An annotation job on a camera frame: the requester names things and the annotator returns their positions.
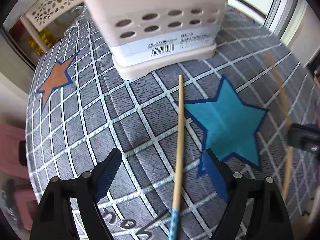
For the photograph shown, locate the pink plastic stool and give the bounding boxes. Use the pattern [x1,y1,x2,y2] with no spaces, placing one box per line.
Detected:
[1,124,37,230]

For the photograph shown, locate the beige utensil holder caddy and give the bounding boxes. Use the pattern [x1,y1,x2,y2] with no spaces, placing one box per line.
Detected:
[83,0,228,80]

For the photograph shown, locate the blue patterned wooden chopstick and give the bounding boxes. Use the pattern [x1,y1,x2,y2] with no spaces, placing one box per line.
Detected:
[169,75,184,240]

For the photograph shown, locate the beige flower-pattern rack basket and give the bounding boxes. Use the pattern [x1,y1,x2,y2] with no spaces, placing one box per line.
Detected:
[20,0,83,52]

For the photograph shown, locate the grey checkered tablecloth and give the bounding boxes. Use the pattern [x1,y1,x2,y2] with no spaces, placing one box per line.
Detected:
[26,8,319,239]

